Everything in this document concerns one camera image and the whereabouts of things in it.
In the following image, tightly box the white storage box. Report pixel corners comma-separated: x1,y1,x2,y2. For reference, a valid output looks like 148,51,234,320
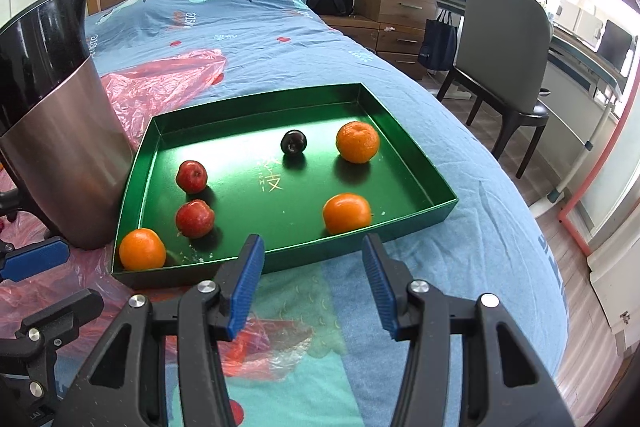
555,0,603,50

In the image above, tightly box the pink framed standing mirror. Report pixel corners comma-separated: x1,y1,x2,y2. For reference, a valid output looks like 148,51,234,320
558,92,640,258

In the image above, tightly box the grey chair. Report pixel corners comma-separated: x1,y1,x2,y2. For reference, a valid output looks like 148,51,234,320
436,0,554,180

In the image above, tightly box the red transparent plastic sheet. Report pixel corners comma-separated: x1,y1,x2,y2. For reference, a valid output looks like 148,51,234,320
0,48,316,383

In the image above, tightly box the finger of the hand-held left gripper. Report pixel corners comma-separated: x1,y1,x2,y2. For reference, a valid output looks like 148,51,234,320
0,237,71,284
15,288,105,358

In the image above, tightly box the navy tote bag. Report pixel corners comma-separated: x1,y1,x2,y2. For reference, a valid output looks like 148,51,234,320
419,9,458,72

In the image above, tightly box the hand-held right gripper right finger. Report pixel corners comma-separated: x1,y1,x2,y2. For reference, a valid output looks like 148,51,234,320
361,233,576,427

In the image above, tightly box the low wooden nightstand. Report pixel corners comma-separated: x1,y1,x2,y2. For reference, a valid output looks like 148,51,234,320
320,14,431,80

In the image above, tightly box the steel and black electric kettle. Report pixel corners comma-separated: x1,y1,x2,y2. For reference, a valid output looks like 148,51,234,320
0,0,136,252

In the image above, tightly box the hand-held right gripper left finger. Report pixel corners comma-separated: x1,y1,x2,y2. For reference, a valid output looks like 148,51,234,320
50,234,266,427

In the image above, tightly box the teal top desk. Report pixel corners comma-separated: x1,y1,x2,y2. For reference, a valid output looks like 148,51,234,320
430,0,626,220

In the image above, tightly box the black monitor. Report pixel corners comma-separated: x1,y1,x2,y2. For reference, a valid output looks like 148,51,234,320
597,19,635,72

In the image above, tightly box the small red apple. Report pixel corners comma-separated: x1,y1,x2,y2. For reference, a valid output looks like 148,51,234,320
175,199,216,239
175,160,209,194

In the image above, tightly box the green shallow tray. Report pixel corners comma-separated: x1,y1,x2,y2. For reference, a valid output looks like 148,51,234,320
111,82,460,290

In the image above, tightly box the orange mandarin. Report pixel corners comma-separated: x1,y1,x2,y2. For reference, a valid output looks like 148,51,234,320
118,228,167,272
335,121,381,164
322,193,374,236

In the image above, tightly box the dark plum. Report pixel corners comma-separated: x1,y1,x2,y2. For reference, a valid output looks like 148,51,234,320
280,129,307,156

